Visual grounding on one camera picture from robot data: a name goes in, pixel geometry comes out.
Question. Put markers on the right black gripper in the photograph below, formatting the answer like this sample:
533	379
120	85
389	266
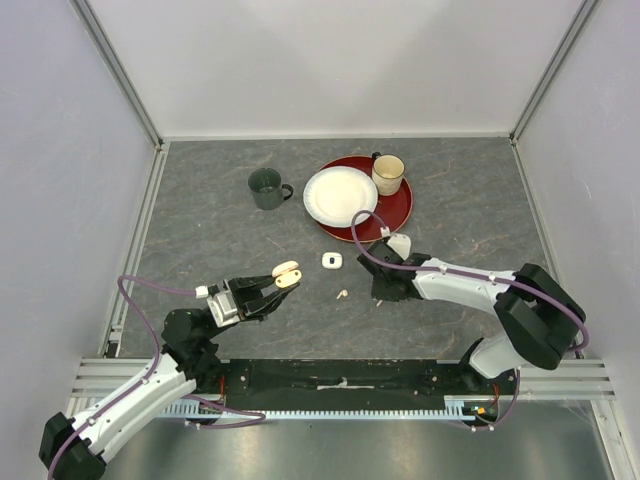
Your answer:
379	293

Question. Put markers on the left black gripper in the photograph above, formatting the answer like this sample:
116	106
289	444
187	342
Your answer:
249	299

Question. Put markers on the pink earbud case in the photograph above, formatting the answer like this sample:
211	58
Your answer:
286	274

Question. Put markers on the white earbud case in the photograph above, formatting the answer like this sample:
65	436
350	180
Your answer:
331	260

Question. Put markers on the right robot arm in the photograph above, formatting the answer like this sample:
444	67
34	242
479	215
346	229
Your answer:
540	321

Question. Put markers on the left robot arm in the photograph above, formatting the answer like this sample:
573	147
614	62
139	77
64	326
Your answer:
185	360

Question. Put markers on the dark green mug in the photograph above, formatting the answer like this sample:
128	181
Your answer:
267	188

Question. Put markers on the white plate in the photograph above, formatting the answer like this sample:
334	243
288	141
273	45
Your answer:
334	195

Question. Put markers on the beige cup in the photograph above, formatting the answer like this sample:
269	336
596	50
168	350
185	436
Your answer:
387	173

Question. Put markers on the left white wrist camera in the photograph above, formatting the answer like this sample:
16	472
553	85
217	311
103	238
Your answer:
221	305

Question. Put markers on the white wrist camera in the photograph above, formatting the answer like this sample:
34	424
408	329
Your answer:
399	243
221	305

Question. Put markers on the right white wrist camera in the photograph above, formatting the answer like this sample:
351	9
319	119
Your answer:
399	243

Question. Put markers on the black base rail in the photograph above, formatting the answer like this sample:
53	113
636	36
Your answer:
349	385

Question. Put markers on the slotted cable duct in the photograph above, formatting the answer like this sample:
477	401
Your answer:
197	411

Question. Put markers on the front aluminium frame rail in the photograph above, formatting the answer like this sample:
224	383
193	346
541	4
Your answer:
574	379

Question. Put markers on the left rear aluminium post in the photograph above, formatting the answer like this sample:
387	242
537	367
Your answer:
104	46

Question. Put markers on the aluminium post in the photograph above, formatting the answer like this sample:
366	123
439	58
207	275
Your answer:
569	39
104	46

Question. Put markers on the right rear aluminium post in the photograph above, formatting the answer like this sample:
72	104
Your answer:
569	39

